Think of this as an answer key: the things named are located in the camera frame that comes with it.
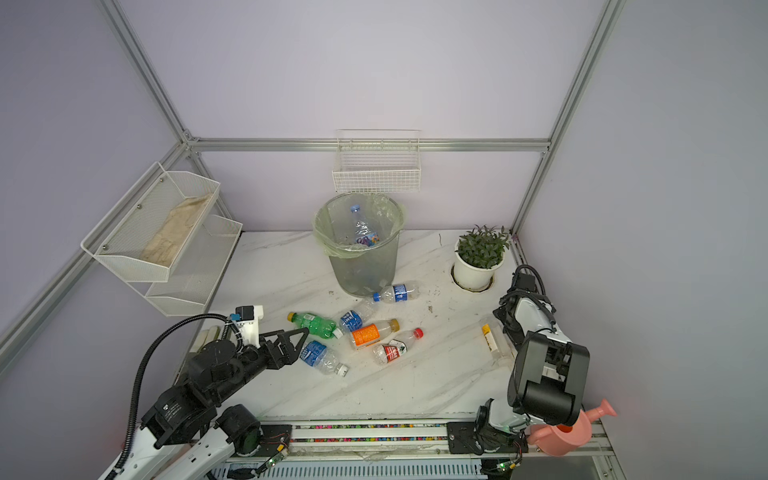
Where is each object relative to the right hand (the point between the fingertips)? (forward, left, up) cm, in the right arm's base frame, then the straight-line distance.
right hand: (510, 326), depth 89 cm
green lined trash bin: (+13, +46, +11) cm, 49 cm away
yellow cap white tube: (-4, +7, -1) cm, 8 cm away
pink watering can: (-31, -2, +7) cm, 31 cm away
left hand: (-12, +58, +18) cm, 62 cm away
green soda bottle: (+1, +60, -2) cm, 60 cm away
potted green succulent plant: (+19, +9, +11) cm, 24 cm away
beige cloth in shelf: (+7, +95, +28) cm, 99 cm away
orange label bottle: (-4, +43, +2) cm, 43 cm away
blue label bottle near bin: (+11, +35, +2) cm, 36 cm away
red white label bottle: (-8, +35, +2) cm, 36 cm away
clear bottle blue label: (-11, +57, +2) cm, 58 cm away
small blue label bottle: (0, +49, +2) cm, 49 cm away
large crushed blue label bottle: (+28, +46, +12) cm, 55 cm away
